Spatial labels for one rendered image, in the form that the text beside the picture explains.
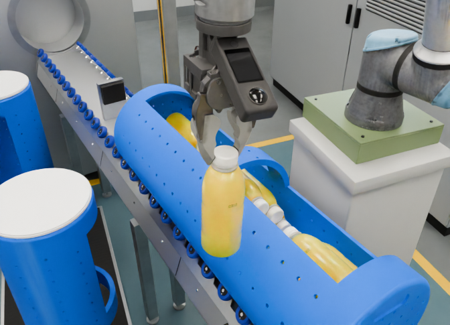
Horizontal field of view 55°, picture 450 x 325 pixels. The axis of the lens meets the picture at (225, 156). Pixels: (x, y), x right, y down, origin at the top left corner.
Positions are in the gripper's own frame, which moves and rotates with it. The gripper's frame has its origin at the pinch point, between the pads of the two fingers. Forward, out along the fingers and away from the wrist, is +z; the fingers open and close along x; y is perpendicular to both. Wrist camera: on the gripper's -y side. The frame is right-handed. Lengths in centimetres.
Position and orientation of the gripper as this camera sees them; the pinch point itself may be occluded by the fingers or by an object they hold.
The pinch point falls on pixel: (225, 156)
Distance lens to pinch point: 64.9
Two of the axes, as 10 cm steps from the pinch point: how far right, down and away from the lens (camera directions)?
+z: -0.4, 8.2, 5.6
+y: -4.6, -5.2, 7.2
